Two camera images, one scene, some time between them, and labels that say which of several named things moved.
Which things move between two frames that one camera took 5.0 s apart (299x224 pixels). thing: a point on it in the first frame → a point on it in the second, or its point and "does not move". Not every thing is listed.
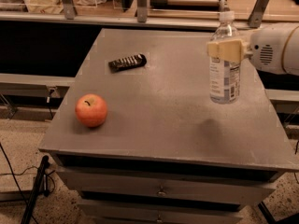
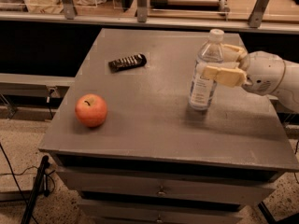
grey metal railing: (141, 18) does not move
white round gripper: (266, 50) → (263, 73)
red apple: (91, 110) does not move
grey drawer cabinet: (165, 153) does not move
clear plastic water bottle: (224, 75) → (202, 91)
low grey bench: (35, 85) does not move
